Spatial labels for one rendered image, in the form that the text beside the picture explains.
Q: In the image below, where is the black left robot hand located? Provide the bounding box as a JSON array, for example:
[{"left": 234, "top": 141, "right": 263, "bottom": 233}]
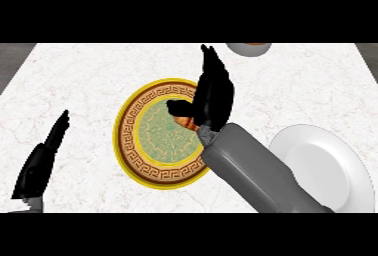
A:
[{"left": 11, "top": 109, "right": 71, "bottom": 200}]

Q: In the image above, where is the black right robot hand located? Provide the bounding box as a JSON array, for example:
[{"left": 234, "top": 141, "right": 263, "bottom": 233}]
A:
[{"left": 166, "top": 43, "right": 237, "bottom": 133}]

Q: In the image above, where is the brown croissant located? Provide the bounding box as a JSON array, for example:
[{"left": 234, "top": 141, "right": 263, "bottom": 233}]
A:
[{"left": 173, "top": 115, "right": 201, "bottom": 133}]

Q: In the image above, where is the yellow green patterned plate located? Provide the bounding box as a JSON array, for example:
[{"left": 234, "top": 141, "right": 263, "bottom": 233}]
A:
[{"left": 113, "top": 77, "right": 213, "bottom": 191}]

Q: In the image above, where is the white plate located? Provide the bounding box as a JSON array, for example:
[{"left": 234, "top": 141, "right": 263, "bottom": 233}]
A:
[{"left": 269, "top": 123, "right": 377, "bottom": 214}]

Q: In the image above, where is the grey bowl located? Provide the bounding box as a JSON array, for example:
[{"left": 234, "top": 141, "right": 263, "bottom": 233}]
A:
[{"left": 225, "top": 42, "right": 274, "bottom": 58}]

